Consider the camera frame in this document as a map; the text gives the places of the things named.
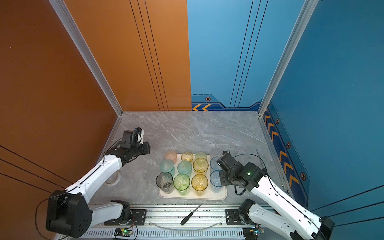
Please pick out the green circuit board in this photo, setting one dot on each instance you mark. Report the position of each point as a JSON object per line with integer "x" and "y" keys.
{"x": 250, "y": 233}
{"x": 123, "y": 233}

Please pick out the left green circuit board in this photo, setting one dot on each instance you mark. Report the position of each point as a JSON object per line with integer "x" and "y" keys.
{"x": 123, "y": 233}

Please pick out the teal tall glass back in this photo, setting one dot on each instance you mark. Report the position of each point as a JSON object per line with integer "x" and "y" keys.
{"x": 185, "y": 167}

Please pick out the yellow short glass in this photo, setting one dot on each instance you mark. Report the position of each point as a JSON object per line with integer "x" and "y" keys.
{"x": 187, "y": 156}

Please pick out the blue tall glass back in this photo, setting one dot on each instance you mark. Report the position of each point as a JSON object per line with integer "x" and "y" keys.
{"x": 214, "y": 165}

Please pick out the clear short glass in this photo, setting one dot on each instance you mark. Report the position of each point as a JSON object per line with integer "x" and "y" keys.
{"x": 216, "y": 153}

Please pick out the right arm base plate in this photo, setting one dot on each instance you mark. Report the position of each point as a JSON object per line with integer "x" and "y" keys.
{"x": 233, "y": 218}

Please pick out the grey-blue tall glass back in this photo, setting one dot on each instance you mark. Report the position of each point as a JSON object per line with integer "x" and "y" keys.
{"x": 215, "y": 181}

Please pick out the teal tall glass front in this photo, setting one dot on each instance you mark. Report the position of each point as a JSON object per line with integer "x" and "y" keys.
{"x": 168, "y": 166}

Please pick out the green tall glass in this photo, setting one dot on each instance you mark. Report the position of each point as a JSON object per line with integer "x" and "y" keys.
{"x": 182, "y": 183}

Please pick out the teal tall glass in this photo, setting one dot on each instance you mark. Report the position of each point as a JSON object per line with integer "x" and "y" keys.
{"x": 185, "y": 167}
{"x": 168, "y": 166}

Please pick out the amber tall glass back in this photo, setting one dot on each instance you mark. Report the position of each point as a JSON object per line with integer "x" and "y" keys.
{"x": 199, "y": 183}

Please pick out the dark smoky tall glass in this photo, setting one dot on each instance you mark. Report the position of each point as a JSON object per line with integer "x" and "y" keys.
{"x": 164, "y": 182}

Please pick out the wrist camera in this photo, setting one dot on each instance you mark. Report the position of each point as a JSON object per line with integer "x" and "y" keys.
{"x": 228, "y": 160}
{"x": 132, "y": 138}

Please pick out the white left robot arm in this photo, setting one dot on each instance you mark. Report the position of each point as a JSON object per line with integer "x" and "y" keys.
{"x": 69, "y": 212}

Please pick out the cream rectangular tray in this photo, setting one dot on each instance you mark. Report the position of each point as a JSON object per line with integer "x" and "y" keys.
{"x": 210, "y": 193}

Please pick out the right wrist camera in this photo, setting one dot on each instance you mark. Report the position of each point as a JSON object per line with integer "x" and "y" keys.
{"x": 228, "y": 160}

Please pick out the pink short glass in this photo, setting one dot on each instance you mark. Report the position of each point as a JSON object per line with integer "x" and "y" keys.
{"x": 172, "y": 156}

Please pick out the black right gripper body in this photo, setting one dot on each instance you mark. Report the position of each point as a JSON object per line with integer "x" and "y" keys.
{"x": 226, "y": 179}

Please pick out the green short glass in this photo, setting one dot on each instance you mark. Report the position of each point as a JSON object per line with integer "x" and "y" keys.
{"x": 201, "y": 155}

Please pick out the yellow tall glass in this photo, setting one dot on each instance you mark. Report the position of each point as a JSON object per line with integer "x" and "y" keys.
{"x": 200, "y": 166}

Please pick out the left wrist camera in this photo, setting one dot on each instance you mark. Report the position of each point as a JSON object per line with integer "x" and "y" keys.
{"x": 132, "y": 138}

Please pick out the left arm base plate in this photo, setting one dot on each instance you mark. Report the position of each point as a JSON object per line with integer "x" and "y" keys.
{"x": 134, "y": 217}

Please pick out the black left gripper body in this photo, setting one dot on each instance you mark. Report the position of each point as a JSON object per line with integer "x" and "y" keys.
{"x": 141, "y": 149}

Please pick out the black handled screwdriver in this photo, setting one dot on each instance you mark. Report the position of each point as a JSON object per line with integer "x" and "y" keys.
{"x": 186, "y": 219}

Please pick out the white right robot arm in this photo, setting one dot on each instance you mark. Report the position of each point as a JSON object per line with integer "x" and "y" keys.
{"x": 289, "y": 219}

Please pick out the right green circuit board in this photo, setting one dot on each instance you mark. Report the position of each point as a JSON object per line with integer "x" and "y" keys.
{"x": 250, "y": 233}

